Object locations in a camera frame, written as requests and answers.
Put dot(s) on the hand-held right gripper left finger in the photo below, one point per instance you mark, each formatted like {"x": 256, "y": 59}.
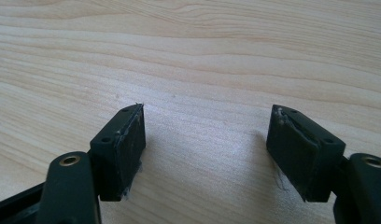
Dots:
{"x": 117, "y": 155}

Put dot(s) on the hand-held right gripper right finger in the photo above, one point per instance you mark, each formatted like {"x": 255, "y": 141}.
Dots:
{"x": 303, "y": 155}

